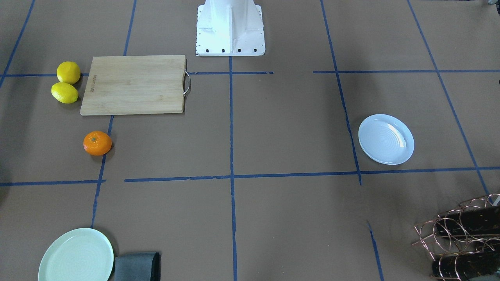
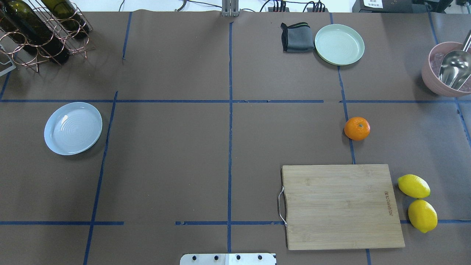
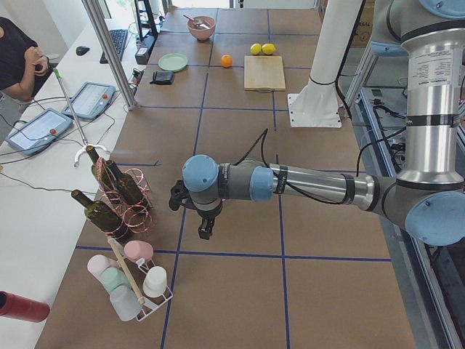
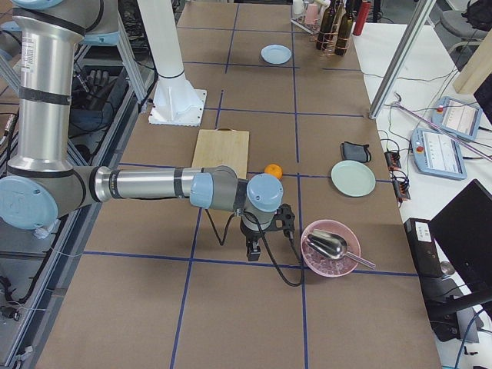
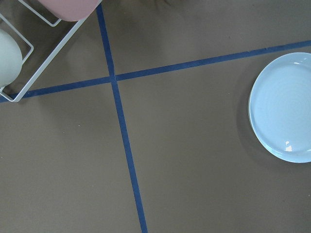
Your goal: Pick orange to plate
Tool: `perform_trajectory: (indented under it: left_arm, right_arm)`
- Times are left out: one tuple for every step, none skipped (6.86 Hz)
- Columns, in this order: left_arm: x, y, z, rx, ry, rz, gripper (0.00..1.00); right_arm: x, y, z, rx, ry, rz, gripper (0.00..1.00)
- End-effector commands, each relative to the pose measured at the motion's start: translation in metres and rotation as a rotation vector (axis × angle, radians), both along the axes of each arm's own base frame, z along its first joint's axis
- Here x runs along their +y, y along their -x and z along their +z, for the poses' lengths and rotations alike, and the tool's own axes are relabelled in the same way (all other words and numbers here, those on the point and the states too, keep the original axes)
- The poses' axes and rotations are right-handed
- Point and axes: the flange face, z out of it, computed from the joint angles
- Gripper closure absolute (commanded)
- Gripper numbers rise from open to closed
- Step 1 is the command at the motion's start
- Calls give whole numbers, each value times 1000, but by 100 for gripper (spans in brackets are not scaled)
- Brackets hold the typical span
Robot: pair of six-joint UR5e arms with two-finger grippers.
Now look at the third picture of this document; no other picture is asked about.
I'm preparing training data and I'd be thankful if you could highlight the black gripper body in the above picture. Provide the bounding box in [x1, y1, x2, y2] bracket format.
[169, 180, 222, 219]

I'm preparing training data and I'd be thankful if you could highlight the orange fruit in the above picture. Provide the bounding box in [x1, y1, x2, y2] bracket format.
[220, 55, 233, 68]

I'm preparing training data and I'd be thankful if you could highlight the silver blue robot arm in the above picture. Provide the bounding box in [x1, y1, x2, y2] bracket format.
[169, 1, 464, 246]

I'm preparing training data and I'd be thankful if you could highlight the green plate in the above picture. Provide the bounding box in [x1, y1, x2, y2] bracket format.
[158, 53, 188, 72]

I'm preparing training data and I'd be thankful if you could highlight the middle brown wine bottle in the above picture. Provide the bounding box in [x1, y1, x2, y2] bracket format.
[105, 160, 148, 207]

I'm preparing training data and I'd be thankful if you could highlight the brown wine bottle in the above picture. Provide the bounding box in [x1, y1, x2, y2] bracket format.
[105, 160, 148, 207]
[71, 190, 127, 238]
[86, 145, 112, 190]

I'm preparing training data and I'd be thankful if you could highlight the pink cup upper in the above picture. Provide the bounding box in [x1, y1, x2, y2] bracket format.
[124, 240, 154, 262]

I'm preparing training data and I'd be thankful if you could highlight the white cup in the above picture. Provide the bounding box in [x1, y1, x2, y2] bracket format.
[142, 266, 167, 298]

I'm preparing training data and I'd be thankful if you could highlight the back brown wine bottle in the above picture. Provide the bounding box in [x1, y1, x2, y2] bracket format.
[86, 145, 112, 190]

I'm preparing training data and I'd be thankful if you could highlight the front brown wine bottle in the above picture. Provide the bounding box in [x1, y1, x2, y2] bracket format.
[71, 190, 127, 238]

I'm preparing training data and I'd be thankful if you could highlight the mint green cup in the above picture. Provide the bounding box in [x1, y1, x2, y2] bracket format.
[100, 267, 130, 294]

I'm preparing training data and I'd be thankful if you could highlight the pale pink cup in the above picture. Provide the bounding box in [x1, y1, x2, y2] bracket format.
[86, 254, 119, 281]

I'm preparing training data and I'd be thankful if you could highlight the grey blue cup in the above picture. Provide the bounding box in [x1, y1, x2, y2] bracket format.
[110, 285, 142, 321]

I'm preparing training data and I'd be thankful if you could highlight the far teach pendant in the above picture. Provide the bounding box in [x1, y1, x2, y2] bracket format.
[70, 81, 116, 120]

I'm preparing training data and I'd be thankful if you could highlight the teach pendant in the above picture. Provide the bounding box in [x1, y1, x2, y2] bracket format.
[70, 81, 116, 120]
[6, 108, 72, 156]

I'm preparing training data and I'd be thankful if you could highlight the wooden cutting board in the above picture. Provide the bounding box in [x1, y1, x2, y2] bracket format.
[243, 56, 286, 92]

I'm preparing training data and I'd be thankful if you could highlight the near teach pendant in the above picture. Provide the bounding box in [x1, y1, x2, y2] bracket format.
[6, 108, 72, 156]

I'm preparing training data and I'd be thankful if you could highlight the left yellow lemon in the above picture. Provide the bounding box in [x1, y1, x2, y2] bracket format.
[249, 43, 262, 55]

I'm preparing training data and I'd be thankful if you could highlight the yellow lemon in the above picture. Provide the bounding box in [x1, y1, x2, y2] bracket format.
[249, 43, 262, 55]
[262, 43, 276, 55]

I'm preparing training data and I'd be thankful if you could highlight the pink bowl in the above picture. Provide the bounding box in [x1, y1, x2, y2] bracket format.
[187, 16, 216, 41]

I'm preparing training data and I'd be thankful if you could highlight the black keyboard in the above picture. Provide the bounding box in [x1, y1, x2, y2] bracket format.
[108, 29, 128, 60]

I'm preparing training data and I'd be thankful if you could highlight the right yellow lemon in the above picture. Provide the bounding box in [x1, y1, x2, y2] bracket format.
[262, 43, 276, 55]

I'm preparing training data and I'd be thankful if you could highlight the metal scoop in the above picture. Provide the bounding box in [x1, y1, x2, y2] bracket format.
[183, 14, 213, 30]

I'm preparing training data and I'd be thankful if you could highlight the metal reacher grabber stick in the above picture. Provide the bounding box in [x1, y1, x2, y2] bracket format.
[53, 68, 110, 168]

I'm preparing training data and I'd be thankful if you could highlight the black computer mouse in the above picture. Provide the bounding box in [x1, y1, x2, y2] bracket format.
[76, 46, 90, 57]

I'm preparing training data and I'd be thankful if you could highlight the red bottle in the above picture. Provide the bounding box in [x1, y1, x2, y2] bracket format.
[1, 291, 50, 323]

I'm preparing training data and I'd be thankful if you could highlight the seated person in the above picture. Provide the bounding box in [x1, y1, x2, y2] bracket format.
[1, 17, 52, 102]

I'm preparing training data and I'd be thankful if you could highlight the copper wire bottle rack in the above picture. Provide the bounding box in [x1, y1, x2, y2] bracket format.
[92, 157, 153, 237]

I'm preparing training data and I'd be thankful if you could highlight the white wire cup rack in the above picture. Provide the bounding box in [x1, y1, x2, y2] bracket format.
[108, 238, 173, 322]

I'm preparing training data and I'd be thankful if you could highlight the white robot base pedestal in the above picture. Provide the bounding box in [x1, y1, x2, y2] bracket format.
[288, 0, 363, 128]

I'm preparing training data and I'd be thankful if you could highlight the aluminium frame post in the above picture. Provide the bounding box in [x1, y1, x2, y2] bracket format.
[81, 0, 137, 111]

